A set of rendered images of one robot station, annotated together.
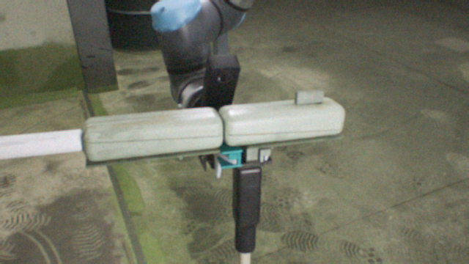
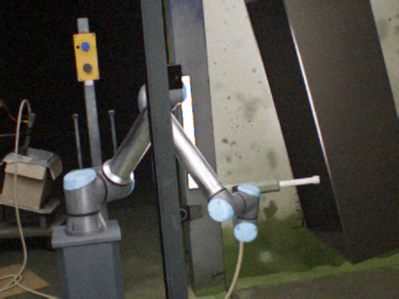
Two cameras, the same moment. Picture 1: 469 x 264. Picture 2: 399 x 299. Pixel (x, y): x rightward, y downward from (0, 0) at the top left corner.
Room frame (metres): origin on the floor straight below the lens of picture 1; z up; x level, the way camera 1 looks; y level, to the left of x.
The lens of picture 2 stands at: (3.31, 0.63, 1.44)
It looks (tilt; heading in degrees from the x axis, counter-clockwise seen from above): 9 degrees down; 196
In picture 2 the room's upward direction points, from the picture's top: 5 degrees counter-clockwise
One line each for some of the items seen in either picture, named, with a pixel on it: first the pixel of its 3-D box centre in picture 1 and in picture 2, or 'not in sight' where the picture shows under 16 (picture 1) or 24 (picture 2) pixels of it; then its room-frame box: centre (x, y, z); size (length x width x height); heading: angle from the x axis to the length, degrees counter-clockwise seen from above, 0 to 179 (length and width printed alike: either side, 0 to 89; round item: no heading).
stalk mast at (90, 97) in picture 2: not in sight; (96, 160); (-0.35, -0.99, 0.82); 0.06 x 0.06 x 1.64; 25
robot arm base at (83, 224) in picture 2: not in sight; (84, 220); (0.50, -0.71, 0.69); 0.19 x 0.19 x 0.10
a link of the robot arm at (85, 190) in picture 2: not in sight; (82, 190); (0.49, -0.71, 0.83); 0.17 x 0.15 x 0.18; 154
